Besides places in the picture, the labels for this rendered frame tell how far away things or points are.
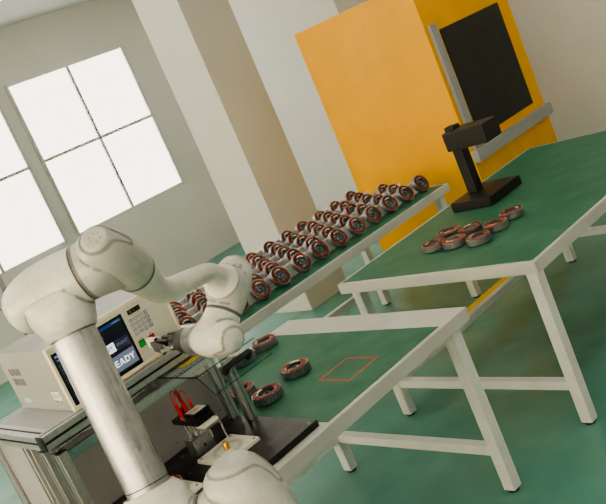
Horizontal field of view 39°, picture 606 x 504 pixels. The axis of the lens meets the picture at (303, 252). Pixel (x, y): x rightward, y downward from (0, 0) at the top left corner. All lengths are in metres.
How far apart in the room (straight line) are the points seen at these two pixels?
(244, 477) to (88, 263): 0.55
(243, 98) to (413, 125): 1.36
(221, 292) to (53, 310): 0.59
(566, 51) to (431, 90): 1.87
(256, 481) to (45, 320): 0.56
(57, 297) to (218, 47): 4.75
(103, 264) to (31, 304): 0.18
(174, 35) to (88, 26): 3.88
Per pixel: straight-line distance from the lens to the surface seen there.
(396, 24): 5.76
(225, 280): 2.33
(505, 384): 3.82
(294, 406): 2.91
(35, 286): 1.92
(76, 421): 2.59
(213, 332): 2.32
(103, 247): 1.84
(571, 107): 7.46
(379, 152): 6.19
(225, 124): 6.43
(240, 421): 2.94
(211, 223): 10.60
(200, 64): 6.42
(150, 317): 2.74
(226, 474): 1.83
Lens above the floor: 1.79
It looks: 12 degrees down
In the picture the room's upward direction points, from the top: 23 degrees counter-clockwise
